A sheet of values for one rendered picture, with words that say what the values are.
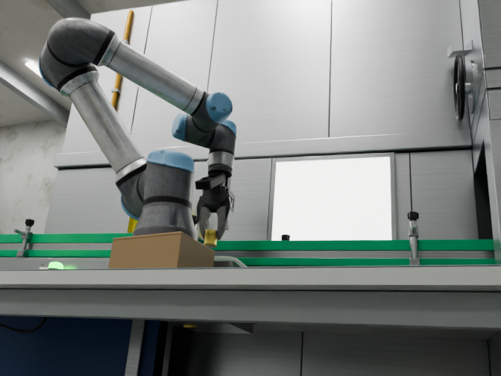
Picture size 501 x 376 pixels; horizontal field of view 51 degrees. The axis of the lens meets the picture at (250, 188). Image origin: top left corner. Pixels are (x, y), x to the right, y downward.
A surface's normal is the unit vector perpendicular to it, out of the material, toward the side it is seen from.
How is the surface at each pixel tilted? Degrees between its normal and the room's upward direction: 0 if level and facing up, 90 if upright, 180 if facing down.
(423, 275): 90
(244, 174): 90
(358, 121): 90
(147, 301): 90
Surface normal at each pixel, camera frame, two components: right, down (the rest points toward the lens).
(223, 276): -0.36, -0.36
